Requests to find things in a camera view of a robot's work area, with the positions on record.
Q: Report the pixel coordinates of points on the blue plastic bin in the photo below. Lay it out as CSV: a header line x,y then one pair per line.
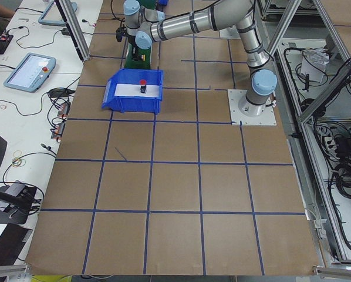
x,y
133,104
162,2

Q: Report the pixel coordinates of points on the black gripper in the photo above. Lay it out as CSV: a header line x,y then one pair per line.
x,y
133,47

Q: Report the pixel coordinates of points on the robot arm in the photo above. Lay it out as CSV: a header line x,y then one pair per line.
x,y
143,27

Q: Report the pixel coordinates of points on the white foam pad left bin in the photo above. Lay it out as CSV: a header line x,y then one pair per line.
x,y
131,90

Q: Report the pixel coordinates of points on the red push button switch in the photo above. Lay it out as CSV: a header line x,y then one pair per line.
x,y
143,86

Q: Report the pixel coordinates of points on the aluminium frame post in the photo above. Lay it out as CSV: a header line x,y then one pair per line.
x,y
72,24

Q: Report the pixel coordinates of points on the teach pendant far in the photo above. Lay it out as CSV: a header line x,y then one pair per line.
x,y
51,16

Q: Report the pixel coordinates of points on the teach pendant near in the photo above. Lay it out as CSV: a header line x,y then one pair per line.
x,y
31,72

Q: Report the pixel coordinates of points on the green conveyor belt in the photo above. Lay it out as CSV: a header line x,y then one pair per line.
x,y
135,13

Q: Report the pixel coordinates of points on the teach pendant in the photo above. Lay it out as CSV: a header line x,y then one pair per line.
x,y
51,16
31,72

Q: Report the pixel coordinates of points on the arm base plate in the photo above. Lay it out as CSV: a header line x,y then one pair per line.
x,y
229,33
246,114

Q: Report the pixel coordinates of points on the blue right plastic bin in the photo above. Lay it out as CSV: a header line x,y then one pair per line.
x,y
162,2

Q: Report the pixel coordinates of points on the blue left plastic bin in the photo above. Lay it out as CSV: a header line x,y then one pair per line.
x,y
133,104

